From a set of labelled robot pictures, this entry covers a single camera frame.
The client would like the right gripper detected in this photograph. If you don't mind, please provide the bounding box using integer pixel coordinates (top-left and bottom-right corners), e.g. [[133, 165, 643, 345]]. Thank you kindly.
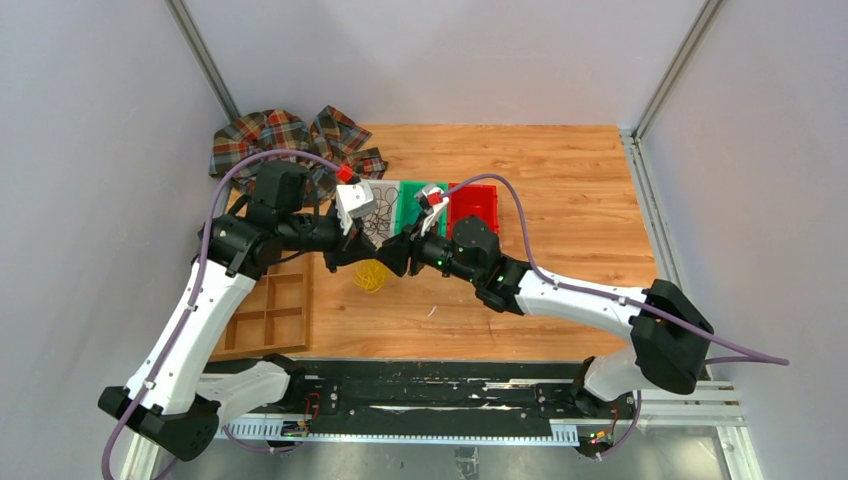
[[376, 213, 480, 286]]

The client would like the cable pile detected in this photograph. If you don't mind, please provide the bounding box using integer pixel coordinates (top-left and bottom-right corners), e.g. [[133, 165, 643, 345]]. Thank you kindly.
[[352, 259, 390, 295]]

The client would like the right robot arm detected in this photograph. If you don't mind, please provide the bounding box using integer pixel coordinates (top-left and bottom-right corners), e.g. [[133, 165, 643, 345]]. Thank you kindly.
[[376, 216, 713, 417]]

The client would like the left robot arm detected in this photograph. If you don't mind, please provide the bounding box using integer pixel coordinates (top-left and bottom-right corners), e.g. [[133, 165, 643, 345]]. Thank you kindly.
[[98, 162, 376, 462]]

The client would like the green plastic bin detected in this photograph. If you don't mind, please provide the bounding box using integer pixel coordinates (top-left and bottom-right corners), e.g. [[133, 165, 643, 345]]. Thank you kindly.
[[394, 181, 449, 236]]

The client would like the white plastic bin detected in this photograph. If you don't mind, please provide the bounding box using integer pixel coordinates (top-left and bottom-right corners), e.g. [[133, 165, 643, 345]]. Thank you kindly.
[[363, 180, 400, 247]]

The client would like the red plastic bin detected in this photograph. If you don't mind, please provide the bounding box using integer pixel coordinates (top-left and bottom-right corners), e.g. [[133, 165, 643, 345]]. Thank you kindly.
[[447, 184, 499, 237]]

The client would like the wooden divided tray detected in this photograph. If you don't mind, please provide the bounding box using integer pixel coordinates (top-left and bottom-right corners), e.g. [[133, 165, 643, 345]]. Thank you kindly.
[[210, 254, 314, 362]]

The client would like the plaid cloth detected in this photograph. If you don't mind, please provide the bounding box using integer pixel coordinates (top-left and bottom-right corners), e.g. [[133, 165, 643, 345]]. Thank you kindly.
[[208, 105, 389, 180]]

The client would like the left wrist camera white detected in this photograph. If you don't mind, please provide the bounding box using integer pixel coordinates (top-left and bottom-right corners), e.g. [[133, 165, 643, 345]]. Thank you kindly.
[[336, 181, 377, 235]]

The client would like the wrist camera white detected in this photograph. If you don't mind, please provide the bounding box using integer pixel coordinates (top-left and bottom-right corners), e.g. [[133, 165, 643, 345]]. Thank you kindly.
[[336, 181, 377, 235], [415, 183, 450, 236]]

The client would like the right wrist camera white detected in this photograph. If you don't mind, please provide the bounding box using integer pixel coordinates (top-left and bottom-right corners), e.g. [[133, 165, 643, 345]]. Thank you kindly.
[[415, 183, 450, 236]]

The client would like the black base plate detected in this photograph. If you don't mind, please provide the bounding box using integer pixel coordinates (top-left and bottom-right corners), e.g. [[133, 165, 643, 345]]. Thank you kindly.
[[258, 359, 635, 440]]

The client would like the aluminium front rail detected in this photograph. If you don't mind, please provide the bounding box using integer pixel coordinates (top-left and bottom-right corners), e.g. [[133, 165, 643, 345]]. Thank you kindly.
[[144, 372, 762, 479]]

